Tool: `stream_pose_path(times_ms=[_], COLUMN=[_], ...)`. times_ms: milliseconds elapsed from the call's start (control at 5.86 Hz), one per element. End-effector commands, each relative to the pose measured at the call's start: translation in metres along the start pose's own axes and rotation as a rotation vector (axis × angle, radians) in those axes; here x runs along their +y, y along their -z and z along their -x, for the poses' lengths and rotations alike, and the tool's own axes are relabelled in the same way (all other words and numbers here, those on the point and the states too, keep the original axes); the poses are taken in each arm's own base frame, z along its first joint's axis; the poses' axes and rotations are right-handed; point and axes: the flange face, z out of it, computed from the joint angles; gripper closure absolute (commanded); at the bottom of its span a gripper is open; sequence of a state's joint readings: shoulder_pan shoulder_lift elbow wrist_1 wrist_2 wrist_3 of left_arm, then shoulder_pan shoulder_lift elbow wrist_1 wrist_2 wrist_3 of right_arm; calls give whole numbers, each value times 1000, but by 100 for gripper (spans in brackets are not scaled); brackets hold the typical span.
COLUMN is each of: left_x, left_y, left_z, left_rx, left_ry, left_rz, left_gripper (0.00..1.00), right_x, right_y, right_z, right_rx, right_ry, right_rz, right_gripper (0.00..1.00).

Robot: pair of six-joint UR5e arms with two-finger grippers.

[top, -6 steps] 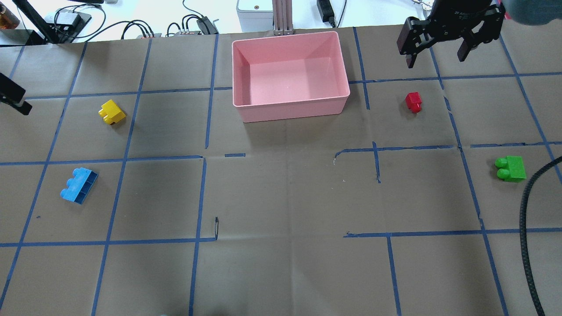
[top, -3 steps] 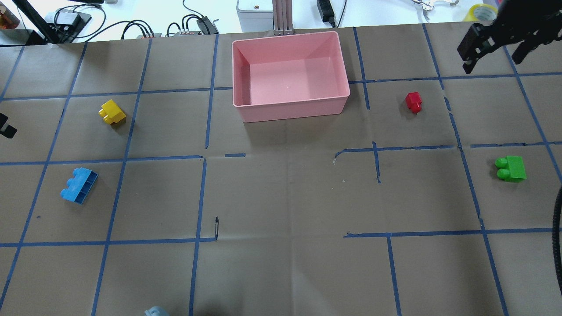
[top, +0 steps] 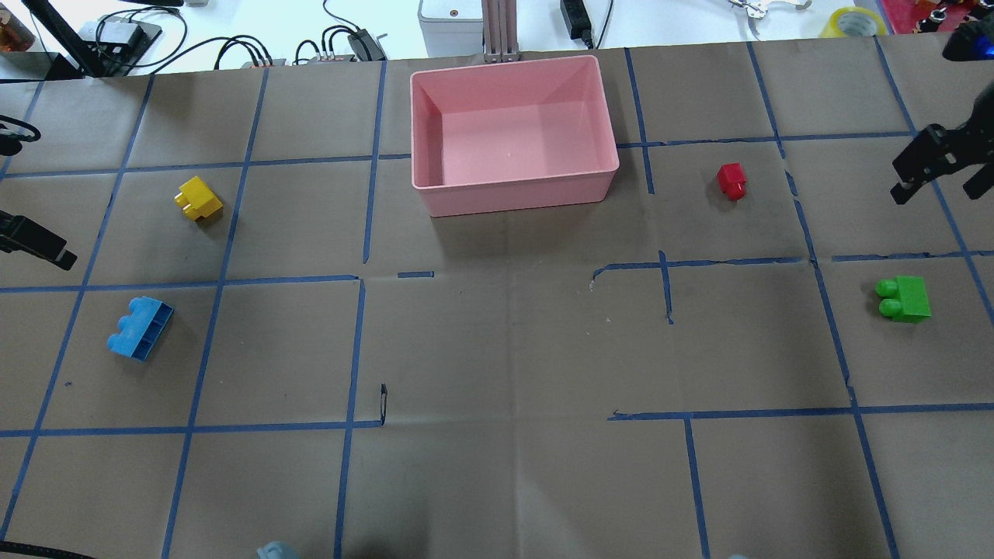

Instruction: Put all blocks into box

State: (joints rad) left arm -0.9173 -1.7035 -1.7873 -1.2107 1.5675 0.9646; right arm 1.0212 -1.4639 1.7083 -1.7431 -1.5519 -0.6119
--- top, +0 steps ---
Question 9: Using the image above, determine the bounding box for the white square box device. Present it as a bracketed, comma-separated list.
[418, 1, 484, 57]

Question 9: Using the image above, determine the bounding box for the black usb hub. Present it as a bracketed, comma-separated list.
[78, 16, 162, 61]

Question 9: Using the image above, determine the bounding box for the green two-stud block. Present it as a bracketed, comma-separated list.
[874, 276, 933, 323]

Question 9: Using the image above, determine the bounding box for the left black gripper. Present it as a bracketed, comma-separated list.
[1, 116, 78, 270]

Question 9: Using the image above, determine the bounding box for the yellow two-stud block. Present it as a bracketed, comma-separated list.
[174, 175, 224, 222]

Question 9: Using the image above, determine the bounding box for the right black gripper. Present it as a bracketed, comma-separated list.
[890, 19, 994, 206]

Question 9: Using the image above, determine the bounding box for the aluminium frame post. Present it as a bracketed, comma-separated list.
[481, 0, 520, 64]

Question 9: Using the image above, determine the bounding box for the brown paper table cover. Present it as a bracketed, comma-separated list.
[2, 35, 992, 558]

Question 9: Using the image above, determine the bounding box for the blue three-stud block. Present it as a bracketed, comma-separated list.
[106, 297, 174, 363]

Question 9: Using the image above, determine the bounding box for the yellow tape roll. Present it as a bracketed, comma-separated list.
[818, 6, 888, 39]

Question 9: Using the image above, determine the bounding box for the black power adapter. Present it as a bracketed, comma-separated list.
[558, 0, 593, 47]

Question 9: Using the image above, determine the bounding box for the pink plastic box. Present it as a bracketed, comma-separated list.
[409, 54, 619, 218]

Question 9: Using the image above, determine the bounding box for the red small block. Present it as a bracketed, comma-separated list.
[716, 162, 748, 202]

